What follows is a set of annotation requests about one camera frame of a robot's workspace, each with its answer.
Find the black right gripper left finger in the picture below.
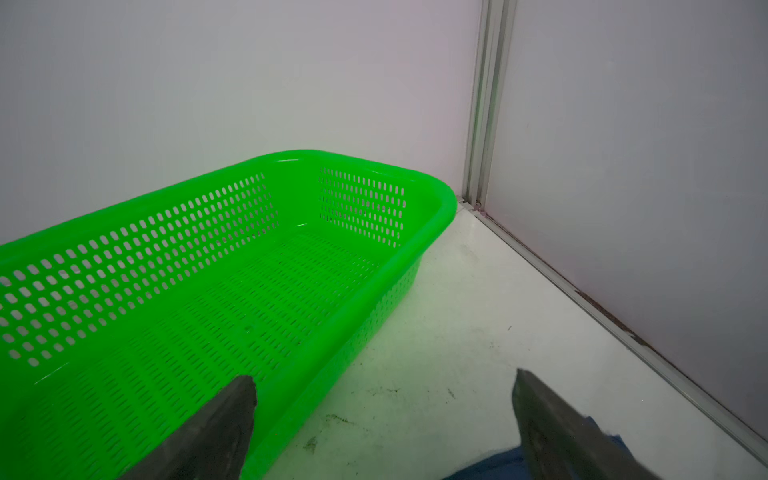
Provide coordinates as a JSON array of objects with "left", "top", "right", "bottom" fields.
[{"left": 122, "top": 375, "right": 257, "bottom": 479}]

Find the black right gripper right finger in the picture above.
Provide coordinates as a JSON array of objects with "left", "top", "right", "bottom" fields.
[{"left": 512, "top": 369, "right": 657, "bottom": 479}]

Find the green perforated plastic basket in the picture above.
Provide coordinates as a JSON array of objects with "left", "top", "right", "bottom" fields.
[{"left": 1, "top": 150, "right": 457, "bottom": 479}]

